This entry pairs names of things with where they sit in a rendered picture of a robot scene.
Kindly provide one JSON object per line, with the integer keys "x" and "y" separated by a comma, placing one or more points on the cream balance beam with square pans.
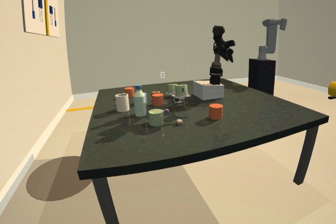
{"x": 177, "y": 98}

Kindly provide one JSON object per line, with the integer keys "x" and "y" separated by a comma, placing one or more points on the orange cylinder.
{"x": 215, "y": 111}
{"x": 130, "y": 91}
{"x": 157, "y": 99}

